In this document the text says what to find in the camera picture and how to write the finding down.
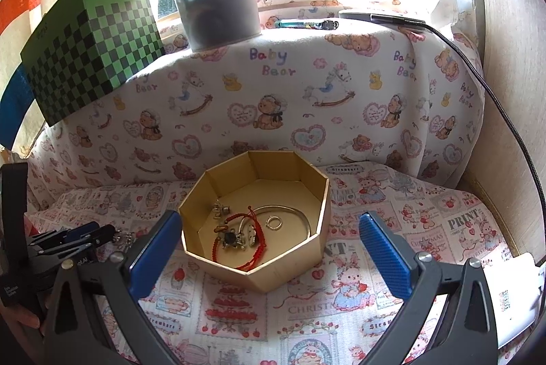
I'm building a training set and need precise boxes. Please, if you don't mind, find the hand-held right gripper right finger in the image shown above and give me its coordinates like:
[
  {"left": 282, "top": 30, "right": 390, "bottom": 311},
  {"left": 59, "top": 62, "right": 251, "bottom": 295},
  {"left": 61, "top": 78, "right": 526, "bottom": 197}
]
[{"left": 358, "top": 211, "right": 500, "bottom": 365}]

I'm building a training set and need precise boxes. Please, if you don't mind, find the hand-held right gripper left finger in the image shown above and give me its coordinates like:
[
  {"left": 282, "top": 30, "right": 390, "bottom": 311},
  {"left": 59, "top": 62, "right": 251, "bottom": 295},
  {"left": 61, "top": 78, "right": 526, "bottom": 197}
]
[{"left": 43, "top": 210, "right": 184, "bottom": 365}]

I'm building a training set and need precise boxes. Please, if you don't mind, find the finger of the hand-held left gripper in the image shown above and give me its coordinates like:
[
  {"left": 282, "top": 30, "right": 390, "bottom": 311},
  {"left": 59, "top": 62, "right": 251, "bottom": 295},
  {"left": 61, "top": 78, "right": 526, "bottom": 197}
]
[
  {"left": 28, "top": 221, "right": 101, "bottom": 248},
  {"left": 30, "top": 225, "right": 117, "bottom": 260}
]

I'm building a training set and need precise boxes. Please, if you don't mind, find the silver chain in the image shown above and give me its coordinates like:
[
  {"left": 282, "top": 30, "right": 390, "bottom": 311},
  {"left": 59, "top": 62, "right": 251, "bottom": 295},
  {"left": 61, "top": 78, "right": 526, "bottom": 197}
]
[{"left": 112, "top": 229, "right": 137, "bottom": 248}]

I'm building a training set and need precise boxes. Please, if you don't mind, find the silver bangle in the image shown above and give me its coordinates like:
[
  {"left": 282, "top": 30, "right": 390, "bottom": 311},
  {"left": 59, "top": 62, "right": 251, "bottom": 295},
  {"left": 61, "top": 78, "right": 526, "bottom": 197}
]
[{"left": 239, "top": 205, "right": 312, "bottom": 240}]

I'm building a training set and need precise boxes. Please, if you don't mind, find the red cord bracelet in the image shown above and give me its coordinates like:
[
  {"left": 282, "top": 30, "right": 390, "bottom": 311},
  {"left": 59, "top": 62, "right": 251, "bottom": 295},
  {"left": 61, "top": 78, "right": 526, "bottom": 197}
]
[{"left": 212, "top": 206, "right": 269, "bottom": 273}]

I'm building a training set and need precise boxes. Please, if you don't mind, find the gold octagonal box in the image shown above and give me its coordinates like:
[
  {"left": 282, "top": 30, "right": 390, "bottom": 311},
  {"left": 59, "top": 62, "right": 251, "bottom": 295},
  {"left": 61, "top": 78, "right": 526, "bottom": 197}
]
[{"left": 178, "top": 149, "right": 331, "bottom": 294}]

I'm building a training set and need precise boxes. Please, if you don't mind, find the person's left hand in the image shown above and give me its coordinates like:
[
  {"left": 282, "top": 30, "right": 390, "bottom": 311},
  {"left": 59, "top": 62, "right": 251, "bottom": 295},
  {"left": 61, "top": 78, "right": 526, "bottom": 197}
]
[{"left": 6, "top": 297, "right": 47, "bottom": 332}]

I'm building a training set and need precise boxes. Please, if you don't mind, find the cartoon print bed sheet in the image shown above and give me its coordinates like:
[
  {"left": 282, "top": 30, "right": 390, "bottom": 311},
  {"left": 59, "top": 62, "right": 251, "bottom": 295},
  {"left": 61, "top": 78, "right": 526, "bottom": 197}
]
[{"left": 26, "top": 162, "right": 523, "bottom": 365}]

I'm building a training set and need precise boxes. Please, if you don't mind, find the white charger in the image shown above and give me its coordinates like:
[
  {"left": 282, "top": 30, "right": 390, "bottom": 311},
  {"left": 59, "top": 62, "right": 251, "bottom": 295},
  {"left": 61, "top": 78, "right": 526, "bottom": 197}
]
[{"left": 490, "top": 253, "right": 546, "bottom": 349}]

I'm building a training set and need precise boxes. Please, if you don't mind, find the bear print cloth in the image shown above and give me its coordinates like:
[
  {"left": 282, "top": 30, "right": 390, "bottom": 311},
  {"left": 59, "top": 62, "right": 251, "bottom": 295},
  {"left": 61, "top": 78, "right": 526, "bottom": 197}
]
[{"left": 26, "top": 0, "right": 487, "bottom": 212}]

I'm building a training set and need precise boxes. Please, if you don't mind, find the green checkered box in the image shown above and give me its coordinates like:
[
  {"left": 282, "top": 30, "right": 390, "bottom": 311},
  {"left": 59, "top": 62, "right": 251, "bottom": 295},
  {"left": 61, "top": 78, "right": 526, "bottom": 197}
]
[{"left": 20, "top": 0, "right": 166, "bottom": 128}]

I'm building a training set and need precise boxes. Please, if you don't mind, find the grey phone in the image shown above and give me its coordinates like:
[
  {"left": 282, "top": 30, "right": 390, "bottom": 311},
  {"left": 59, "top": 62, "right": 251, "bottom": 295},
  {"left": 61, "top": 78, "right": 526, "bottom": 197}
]
[{"left": 339, "top": 10, "right": 427, "bottom": 29}]

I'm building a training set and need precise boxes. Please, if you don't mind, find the dark green pen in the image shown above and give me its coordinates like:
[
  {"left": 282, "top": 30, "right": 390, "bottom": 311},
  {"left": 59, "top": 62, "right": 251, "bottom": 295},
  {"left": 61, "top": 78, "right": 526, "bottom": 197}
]
[{"left": 275, "top": 19, "right": 340, "bottom": 32}]

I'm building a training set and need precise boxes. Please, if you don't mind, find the translucent plastic jar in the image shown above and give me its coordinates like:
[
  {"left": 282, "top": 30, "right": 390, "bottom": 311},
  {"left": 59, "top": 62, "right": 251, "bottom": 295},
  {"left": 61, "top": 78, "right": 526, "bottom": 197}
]
[{"left": 174, "top": 0, "right": 262, "bottom": 53}]

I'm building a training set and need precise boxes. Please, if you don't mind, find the black cable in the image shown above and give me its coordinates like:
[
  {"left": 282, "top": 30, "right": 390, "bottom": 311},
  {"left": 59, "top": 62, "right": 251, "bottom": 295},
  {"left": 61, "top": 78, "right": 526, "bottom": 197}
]
[{"left": 409, "top": 21, "right": 546, "bottom": 267}]

